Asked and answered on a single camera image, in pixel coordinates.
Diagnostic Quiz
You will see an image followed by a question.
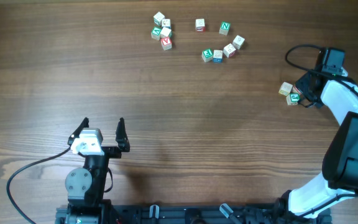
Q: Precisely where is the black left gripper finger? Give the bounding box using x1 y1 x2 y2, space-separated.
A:
68 117 89 146
116 118 131 152

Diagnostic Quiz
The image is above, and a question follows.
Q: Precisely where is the green J letter block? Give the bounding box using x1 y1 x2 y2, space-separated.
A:
286 93 300 106

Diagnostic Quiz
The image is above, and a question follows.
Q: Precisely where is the yellow side picture block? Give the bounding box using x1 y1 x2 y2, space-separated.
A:
278 82 293 96

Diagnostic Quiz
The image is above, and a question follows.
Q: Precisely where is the yellow edged picture block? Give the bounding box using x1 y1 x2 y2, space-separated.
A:
232 35 245 50

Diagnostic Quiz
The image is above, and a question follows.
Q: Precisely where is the red letter wooden block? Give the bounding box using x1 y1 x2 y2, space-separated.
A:
291 85 302 95

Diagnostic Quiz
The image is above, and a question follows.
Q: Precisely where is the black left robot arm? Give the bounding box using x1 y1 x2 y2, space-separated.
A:
55 118 130 224

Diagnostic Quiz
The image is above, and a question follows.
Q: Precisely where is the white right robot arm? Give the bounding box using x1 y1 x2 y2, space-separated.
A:
273 68 358 220

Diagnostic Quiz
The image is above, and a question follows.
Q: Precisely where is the snail picture blue block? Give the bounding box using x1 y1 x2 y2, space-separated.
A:
213 50 223 63

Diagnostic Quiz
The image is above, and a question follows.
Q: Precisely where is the green N letter block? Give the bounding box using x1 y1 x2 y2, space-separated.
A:
219 21 231 35

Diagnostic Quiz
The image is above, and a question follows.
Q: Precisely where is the red V letter block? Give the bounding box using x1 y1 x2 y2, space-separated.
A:
160 37 172 50

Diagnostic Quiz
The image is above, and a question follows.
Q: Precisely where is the green E letter block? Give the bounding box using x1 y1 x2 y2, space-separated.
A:
201 49 213 62

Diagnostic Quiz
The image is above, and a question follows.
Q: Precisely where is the green A letter block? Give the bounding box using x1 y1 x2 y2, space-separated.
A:
150 27 162 40

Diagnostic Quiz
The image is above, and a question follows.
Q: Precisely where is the green Z side block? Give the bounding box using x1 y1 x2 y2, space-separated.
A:
160 27 172 38

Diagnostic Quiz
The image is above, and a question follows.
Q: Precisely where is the block with blue side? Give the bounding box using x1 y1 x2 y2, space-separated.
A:
161 19 171 29

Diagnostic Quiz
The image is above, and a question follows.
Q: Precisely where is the plain top far-left block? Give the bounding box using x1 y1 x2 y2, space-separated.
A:
153 12 165 26

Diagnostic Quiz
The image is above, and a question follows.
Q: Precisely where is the block with red side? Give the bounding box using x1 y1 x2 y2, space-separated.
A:
195 19 206 32

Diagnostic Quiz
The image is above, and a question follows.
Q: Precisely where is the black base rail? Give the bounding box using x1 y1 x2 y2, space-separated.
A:
55 203 333 224

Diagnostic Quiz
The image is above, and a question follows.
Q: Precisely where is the black left camera cable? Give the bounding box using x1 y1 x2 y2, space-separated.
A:
6 146 73 224

